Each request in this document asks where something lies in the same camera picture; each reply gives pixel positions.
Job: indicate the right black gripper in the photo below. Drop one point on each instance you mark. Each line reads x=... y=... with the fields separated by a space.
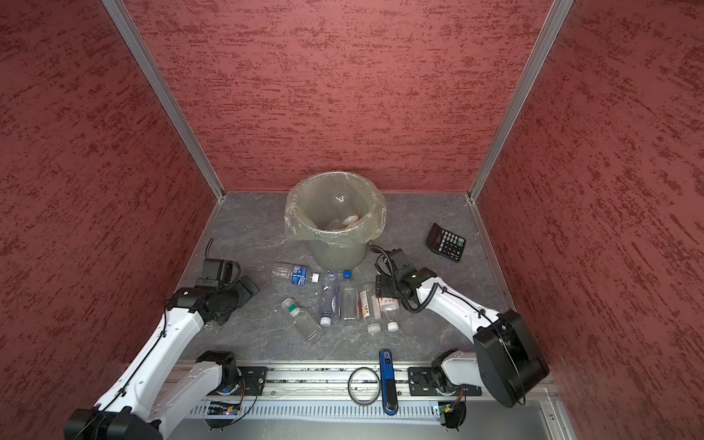
x=382 y=289

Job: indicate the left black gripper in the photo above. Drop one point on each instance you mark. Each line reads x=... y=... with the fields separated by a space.
x=243 y=292

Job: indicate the red white label bottle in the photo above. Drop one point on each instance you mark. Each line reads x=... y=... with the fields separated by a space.
x=390 y=308

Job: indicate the orange label bottle white cap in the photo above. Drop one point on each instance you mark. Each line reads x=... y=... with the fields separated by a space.
x=369 y=308

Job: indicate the clear bottle blue cap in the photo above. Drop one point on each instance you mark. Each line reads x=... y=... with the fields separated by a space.
x=349 y=296

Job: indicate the crushed blue label bottle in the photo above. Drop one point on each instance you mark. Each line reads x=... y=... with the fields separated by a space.
x=299 y=275

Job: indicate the green label clear bottle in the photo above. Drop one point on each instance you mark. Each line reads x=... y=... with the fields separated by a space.
x=304 y=324

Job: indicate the red label bottle red cap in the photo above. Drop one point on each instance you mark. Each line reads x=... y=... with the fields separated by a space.
x=351 y=221

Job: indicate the yellow label juice bottle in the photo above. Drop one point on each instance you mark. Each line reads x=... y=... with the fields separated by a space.
x=334 y=225

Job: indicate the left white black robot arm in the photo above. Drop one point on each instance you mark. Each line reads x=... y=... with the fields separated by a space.
x=133 y=407

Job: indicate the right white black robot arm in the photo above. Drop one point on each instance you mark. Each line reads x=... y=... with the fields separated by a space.
x=507 y=361

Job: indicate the mesh bin with plastic liner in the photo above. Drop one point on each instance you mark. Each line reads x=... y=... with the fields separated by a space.
x=337 y=215

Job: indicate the black calculator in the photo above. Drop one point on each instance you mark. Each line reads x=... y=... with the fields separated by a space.
x=445 y=243

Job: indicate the clear crushed bottle white cap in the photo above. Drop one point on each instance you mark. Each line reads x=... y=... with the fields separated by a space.
x=328 y=307

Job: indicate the blue black handheld device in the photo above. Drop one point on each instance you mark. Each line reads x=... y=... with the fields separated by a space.
x=389 y=393

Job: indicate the left circuit board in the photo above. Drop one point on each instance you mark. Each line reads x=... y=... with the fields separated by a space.
x=218 y=408

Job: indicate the circuit board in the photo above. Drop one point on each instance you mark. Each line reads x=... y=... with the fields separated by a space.
x=218 y=408
x=452 y=415

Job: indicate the right circuit board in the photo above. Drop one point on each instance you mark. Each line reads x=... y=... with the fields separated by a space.
x=452 y=415

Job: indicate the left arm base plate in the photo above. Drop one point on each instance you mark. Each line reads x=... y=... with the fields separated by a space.
x=253 y=379

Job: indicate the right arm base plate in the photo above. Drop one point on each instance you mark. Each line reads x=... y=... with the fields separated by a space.
x=421 y=380

